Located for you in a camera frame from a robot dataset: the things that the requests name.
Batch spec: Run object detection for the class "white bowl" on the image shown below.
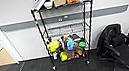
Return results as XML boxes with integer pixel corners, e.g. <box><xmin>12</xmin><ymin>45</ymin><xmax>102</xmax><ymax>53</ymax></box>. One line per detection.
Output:
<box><xmin>42</xmin><ymin>0</ymin><xmax>55</xmax><ymax>11</ymax></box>

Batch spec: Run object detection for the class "brown toy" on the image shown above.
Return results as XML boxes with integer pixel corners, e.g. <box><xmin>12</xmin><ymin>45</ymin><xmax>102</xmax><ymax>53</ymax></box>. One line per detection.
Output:
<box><xmin>66</xmin><ymin>48</ymin><xmax>85</xmax><ymax>60</ymax></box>

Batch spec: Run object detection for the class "black wire shelf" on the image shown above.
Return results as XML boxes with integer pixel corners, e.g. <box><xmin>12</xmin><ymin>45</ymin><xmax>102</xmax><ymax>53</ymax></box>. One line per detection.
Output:
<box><xmin>30</xmin><ymin>0</ymin><xmax>105</xmax><ymax>71</ymax></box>

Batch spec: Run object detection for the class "small black box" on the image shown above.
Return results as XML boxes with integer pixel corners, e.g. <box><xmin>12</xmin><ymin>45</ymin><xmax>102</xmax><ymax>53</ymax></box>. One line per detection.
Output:
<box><xmin>68</xmin><ymin>32</ymin><xmax>83</xmax><ymax>44</ymax></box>

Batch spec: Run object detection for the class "black office chair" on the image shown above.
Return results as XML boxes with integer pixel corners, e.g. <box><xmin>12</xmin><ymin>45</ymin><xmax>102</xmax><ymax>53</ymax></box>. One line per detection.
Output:
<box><xmin>92</xmin><ymin>21</ymin><xmax>129</xmax><ymax>71</ymax></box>

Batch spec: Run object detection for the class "long white flat box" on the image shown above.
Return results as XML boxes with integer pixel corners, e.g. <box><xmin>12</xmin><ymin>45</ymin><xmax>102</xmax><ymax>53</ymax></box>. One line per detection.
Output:
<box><xmin>29</xmin><ymin>0</ymin><xmax>51</xmax><ymax>12</ymax></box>

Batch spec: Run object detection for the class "blue plush toy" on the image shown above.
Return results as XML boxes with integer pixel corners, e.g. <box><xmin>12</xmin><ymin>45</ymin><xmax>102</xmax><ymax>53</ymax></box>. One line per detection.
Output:
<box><xmin>64</xmin><ymin>37</ymin><xmax>78</xmax><ymax>52</ymax></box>

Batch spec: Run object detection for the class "green round lid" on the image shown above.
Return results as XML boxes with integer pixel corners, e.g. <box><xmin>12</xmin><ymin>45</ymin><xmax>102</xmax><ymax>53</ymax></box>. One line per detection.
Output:
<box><xmin>77</xmin><ymin>40</ymin><xmax>88</xmax><ymax>49</ymax></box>

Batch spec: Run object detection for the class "yellow plush toy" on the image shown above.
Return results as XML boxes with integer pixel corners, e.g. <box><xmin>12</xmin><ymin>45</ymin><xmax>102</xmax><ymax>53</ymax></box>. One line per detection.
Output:
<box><xmin>46</xmin><ymin>37</ymin><xmax>63</xmax><ymax>54</ymax></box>

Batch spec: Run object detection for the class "small yellow green toy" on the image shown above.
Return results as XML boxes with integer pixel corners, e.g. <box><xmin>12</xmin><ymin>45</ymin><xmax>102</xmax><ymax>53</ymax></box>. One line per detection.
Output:
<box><xmin>58</xmin><ymin>50</ymin><xmax>70</xmax><ymax>63</ymax></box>

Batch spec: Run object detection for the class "brown cardboard box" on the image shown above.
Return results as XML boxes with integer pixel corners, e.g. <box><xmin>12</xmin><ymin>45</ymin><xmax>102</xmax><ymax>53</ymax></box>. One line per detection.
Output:
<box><xmin>52</xmin><ymin>0</ymin><xmax>69</xmax><ymax>9</ymax></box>

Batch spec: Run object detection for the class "white wall outlet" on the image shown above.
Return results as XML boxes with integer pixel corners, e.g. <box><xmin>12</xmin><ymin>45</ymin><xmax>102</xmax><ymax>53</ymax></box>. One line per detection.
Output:
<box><xmin>62</xmin><ymin>15</ymin><xmax>69</xmax><ymax>20</ymax></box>
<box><xmin>57</xmin><ymin>18</ymin><xmax>63</xmax><ymax>23</ymax></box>

